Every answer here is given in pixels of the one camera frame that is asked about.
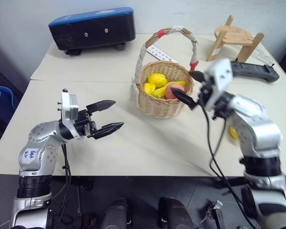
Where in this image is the white card with coloured dots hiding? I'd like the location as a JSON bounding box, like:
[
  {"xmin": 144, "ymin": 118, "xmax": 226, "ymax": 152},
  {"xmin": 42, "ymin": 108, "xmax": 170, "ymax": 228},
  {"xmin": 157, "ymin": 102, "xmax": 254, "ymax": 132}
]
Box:
[{"xmin": 146, "ymin": 45, "xmax": 178, "ymax": 64}]

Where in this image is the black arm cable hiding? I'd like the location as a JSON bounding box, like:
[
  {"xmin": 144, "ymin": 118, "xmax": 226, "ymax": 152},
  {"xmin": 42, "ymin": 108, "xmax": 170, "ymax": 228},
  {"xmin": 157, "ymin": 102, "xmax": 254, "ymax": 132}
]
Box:
[
  {"xmin": 60, "ymin": 142, "xmax": 72, "ymax": 229},
  {"xmin": 199, "ymin": 102, "xmax": 254, "ymax": 229}
]

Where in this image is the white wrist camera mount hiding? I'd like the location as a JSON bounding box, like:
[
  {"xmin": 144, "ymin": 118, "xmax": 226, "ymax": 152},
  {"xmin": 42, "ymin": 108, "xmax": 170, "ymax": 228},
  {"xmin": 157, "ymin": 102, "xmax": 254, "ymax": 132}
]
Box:
[
  {"xmin": 57, "ymin": 89, "xmax": 81, "ymax": 131},
  {"xmin": 203, "ymin": 58, "xmax": 235, "ymax": 111}
]

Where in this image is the yellow banana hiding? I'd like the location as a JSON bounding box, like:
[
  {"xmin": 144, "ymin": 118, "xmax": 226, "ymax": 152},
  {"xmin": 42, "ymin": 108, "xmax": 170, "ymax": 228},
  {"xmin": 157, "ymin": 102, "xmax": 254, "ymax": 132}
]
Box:
[{"xmin": 151, "ymin": 81, "xmax": 187, "ymax": 99}]

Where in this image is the small metal bracket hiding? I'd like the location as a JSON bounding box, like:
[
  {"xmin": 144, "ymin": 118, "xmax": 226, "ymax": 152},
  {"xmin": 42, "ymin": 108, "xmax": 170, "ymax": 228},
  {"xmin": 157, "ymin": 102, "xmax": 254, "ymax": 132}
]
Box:
[{"xmin": 200, "ymin": 199, "xmax": 224, "ymax": 229}]

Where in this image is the yellow lemon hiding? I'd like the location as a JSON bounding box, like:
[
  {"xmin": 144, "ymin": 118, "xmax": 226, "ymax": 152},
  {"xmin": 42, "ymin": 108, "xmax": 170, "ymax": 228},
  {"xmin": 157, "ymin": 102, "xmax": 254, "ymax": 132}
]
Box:
[{"xmin": 147, "ymin": 73, "xmax": 168, "ymax": 89}]

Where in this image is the thin metal wire rack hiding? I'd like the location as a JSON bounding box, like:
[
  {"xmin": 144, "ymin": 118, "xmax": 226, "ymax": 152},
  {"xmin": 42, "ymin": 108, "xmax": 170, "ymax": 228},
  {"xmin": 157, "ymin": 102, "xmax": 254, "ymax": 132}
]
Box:
[{"xmin": 235, "ymin": 45, "xmax": 276, "ymax": 68}]

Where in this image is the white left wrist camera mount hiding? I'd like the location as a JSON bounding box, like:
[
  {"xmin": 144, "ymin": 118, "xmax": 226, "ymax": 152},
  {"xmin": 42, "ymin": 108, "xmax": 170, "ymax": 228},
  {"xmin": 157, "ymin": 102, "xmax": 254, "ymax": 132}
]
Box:
[{"xmin": 57, "ymin": 89, "xmax": 81, "ymax": 131}]

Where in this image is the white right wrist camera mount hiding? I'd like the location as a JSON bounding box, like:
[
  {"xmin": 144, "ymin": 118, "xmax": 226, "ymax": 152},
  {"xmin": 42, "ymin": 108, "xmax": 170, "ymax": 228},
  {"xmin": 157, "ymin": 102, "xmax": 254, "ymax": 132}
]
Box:
[{"xmin": 203, "ymin": 58, "xmax": 235, "ymax": 111}]

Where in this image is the wooden round stand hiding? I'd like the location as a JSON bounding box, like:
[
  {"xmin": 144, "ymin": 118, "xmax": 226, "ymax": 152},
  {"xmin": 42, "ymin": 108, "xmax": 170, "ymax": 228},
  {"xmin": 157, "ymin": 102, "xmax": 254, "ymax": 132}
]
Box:
[{"xmin": 205, "ymin": 15, "xmax": 266, "ymax": 63}]

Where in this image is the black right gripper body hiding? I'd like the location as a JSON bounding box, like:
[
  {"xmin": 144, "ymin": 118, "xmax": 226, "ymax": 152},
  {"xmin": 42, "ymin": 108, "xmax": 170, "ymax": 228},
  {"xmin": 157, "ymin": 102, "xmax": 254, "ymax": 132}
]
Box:
[{"xmin": 196, "ymin": 81, "xmax": 213, "ymax": 107}]

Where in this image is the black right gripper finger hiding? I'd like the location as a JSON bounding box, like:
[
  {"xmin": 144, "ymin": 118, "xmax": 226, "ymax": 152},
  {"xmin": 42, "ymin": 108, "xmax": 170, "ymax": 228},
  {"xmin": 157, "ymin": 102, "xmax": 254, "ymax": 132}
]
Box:
[
  {"xmin": 189, "ymin": 70, "xmax": 207, "ymax": 82},
  {"xmin": 170, "ymin": 87, "xmax": 198, "ymax": 111}
]

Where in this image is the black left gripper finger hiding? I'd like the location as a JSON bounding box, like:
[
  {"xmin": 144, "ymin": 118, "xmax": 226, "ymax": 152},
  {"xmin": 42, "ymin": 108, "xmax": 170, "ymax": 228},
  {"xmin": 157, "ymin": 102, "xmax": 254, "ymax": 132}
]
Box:
[
  {"xmin": 86, "ymin": 99, "xmax": 117, "ymax": 113},
  {"xmin": 93, "ymin": 122, "xmax": 125, "ymax": 140}
]

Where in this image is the blue plastic barrel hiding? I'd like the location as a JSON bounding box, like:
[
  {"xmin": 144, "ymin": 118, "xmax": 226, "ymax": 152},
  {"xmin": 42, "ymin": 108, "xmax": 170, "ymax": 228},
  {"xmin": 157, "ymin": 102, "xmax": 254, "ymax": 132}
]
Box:
[{"xmin": 0, "ymin": 85, "xmax": 20, "ymax": 125}]

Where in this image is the wicker basket with handle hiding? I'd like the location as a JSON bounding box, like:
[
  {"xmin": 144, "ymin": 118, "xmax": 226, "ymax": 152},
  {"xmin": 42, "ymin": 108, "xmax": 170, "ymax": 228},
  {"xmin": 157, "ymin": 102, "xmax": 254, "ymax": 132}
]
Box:
[{"xmin": 129, "ymin": 24, "xmax": 201, "ymax": 119}]

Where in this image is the black handheld controller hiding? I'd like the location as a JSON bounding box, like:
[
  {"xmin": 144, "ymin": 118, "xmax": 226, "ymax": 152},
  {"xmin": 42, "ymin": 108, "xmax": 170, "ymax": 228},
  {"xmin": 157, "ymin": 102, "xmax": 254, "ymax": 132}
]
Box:
[{"xmin": 229, "ymin": 59, "xmax": 280, "ymax": 83}]

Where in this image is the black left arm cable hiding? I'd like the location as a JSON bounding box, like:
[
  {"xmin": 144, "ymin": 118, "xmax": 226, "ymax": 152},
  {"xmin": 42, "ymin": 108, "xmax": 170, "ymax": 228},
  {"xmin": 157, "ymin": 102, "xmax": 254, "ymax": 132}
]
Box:
[{"xmin": 60, "ymin": 142, "xmax": 72, "ymax": 229}]

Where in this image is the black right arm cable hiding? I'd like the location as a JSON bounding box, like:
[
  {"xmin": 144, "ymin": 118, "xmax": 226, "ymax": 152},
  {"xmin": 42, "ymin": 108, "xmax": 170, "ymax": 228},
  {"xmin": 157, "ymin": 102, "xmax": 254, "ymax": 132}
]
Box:
[{"xmin": 199, "ymin": 102, "xmax": 254, "ymax": 229}]

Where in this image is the pink peach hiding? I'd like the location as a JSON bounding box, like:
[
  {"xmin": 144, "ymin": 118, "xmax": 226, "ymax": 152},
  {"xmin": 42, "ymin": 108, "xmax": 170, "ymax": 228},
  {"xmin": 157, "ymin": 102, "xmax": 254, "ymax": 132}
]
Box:
[{"xmin": 165, "ymin": 83, "xmax": 185, "ymax": 100}]

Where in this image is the small yellow pepper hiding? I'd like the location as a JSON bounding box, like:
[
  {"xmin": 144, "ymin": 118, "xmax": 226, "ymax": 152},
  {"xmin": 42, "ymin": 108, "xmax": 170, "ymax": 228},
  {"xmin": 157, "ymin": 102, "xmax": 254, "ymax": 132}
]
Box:
[{"xmin": 143, "ymin": 82, "xmax": 156, "ymax": 95}]

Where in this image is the dark rounded shape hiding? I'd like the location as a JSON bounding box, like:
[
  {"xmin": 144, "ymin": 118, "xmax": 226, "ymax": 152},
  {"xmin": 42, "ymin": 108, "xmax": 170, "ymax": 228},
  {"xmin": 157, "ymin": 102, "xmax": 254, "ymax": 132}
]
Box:
[
  {"xmin": 158, "ymin": 196, "xmax": 199, "ymax": 229},
  {"xmin": 102, "ymin": 197, "xmax": 134, "ymax": 229}
]

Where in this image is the yellow round fruit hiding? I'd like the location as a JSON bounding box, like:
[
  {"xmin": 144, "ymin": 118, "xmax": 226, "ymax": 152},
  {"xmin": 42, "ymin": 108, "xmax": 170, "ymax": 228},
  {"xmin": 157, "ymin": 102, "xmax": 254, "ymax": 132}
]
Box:
[{"xmin": 229, "ymin": 126, "xmax": 239, "ymax": 142}]

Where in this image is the black box with blue lid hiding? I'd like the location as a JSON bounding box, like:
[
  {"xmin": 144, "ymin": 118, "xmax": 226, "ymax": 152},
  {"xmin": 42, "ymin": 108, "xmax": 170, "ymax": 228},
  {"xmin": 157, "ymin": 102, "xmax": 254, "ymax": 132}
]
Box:
[{"xmin": 48, "ymin": 6, "xmax": 137, "ymax": 57}]

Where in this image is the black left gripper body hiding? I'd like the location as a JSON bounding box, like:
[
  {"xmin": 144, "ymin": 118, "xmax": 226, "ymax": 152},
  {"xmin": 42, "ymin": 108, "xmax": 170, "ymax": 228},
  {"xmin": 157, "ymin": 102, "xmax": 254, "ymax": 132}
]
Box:
[{"xmin": 73, "ymin": 108, "xmax": 97, "ymax": 139}]

